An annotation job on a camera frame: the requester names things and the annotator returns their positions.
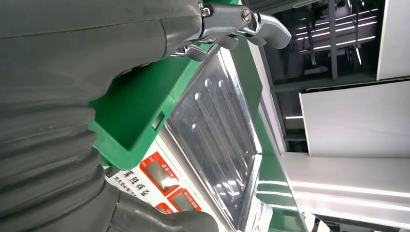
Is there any white electronic scale steel tray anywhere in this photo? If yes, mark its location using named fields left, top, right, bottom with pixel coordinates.
left=104, top=44, right=273, bottom=232

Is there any dark glass partition window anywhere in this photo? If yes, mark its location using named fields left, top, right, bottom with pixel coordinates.
left=256, top=0, right=385, bottom=93

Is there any green plastic crate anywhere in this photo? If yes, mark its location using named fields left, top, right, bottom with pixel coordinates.
left=88, top=43, right=214, bottom=171

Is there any narrow white partition panel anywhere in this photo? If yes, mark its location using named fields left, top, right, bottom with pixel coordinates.
left=376, top=0, right=410, bottom=81

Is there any large white partition panel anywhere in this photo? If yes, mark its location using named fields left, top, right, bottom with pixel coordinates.
left=298, top=80, right=410, bottom=158

